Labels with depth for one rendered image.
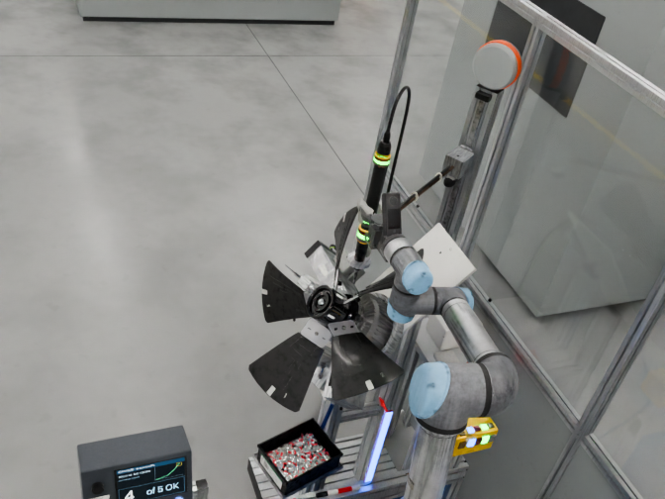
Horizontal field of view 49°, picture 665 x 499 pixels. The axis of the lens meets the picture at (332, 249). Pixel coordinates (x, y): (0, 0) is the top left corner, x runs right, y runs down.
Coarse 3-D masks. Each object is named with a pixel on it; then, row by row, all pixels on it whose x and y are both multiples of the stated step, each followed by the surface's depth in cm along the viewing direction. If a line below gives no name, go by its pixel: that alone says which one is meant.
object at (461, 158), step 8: (448, 152) 252; (456, 152) 252; (464, 152) 253; (472, 152) 254; (448, 160) 251; (456, 160) 249; (464, 160) 249; (472, 160) 256; (456, 168) 250; (464, 168) 252; (456, 176) 252
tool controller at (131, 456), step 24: (144, 432) 184; (168, 432) 184; (96, 456) 174; (120, 456) 174; (144, 456) 175; (168, 456) 176; (96, 480) 171; (120, 480) 173; (144, 480) 176; (168, 480) 179; (192, 480) 182
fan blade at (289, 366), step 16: (272, 352) 240; (288, 352) 238; (304, 352) 238; (320, 352) 238; (256, 368) 242; (272, 368) 240; (288, 368) 239; (304, 368) 238; (272, 384) 240; (288, 384) 239; (304, 384) 238; (288, 400) 238
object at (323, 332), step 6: (306, 324) 238; (312, 324) 238; (318, 324) 237; (306, 330) 238; (312, 330) 238; (318, 330) 238; (324, 330) 238; (306, 336) 238; (312, 336) 238; (318, 336) 238; (324, 336) 238; (330, 336) 238; (318, 342) 238; (324, 342) 238
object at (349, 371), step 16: (336, 336) 228; (352, 336) 229; (336, 352) 223; (352, 352) 223; (368, 352) 223; (336, 368) 219; (352, 368) 218; (368, 368) 218; (384, 368) 218; (400, 368) 217; (336, 384) 216; (352, 384) 215; (384, 384) 213
